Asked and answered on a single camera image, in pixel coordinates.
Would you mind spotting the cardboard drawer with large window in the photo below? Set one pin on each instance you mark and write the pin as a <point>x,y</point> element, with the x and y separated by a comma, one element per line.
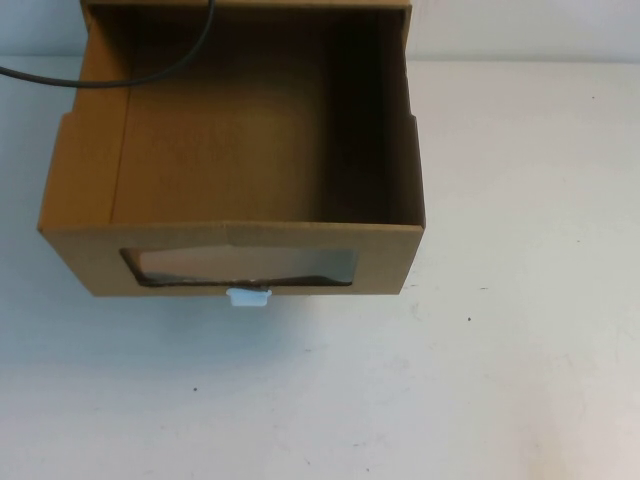
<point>225,160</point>

